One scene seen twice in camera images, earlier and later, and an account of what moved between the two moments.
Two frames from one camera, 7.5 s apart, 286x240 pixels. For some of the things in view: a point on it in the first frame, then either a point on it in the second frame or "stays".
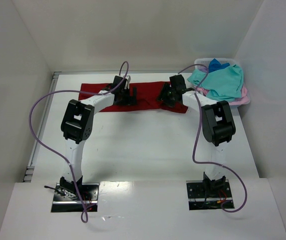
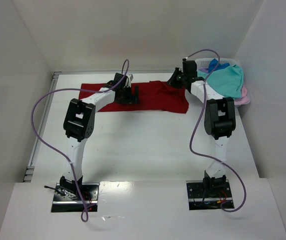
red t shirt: x=148 y=94 stays
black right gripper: x=167 y=95 → x=174 y=80
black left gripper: x=128 y=99 stays
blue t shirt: x=214 y=65 stays
